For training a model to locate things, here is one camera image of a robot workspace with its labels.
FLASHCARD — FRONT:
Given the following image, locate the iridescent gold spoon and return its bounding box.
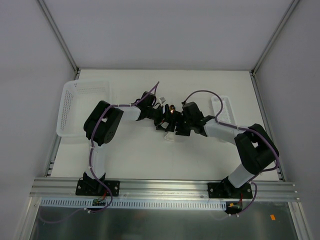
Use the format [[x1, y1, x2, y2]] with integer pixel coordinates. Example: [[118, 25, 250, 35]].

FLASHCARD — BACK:
[[169, 105, 176, 114]]

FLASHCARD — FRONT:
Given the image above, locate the white paper napkin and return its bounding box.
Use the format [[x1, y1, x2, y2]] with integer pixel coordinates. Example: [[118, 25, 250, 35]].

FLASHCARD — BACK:
[[164, 132, 176, 142]]

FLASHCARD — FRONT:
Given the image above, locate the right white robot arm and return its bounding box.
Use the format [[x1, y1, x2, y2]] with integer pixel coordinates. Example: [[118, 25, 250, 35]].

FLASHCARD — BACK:
[[175, 101, 280, 198]]

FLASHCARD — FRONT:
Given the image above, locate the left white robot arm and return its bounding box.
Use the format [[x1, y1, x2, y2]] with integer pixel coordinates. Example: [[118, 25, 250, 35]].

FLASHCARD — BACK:
[[76, 91, 181, 196]]

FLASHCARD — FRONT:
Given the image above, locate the small white perforated tray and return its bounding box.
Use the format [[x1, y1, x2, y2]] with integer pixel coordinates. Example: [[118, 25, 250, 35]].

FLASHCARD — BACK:
[[211, 95, 236, 125]]

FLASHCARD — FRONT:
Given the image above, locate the large white perforated basket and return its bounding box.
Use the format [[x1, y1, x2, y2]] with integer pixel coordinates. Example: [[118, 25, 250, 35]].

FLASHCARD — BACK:
[[56, 78, 112, 138]]

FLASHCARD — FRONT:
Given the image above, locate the orange tape piece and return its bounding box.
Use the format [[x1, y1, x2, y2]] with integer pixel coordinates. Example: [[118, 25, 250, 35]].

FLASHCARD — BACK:
[[270, 214, 276, 221]]

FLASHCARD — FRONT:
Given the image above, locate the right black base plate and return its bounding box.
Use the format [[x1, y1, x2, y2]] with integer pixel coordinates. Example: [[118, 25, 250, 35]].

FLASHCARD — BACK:
[[207, 182, 253, 200]]

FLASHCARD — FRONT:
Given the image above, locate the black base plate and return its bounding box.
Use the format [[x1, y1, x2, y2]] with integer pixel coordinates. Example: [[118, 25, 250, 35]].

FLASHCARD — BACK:
[[75, 178, 120, 197], [207, 182, 253, 200]]

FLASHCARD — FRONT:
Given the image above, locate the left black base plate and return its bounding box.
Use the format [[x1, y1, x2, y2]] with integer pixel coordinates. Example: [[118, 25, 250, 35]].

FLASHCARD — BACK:
[[75, 178, 120, 197]]

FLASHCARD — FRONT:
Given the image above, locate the white slotted cable duct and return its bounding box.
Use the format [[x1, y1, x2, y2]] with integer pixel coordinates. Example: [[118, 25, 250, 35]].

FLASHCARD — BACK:
[[40, 197, 227, 211]]

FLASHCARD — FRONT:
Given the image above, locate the aluminium mounting rail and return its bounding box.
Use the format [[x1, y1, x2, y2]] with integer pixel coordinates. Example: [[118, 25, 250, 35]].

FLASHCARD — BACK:
[[29, 177, 301, 202]]

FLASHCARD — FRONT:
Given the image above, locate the right aluminium frame post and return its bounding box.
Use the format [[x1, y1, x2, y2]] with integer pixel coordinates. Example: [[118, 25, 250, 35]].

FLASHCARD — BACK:
[[251, 0, 301, 76]]

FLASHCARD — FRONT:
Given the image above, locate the aluminium frame post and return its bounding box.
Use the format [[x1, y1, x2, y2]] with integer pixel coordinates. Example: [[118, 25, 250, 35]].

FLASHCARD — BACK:
[[36, 0, 80, 75], [251, 0, 301, 76]]

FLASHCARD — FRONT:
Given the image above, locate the left aluminium frame post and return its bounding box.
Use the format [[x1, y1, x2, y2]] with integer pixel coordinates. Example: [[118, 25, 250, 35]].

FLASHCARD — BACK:
[[36, 0, 80, 75]]

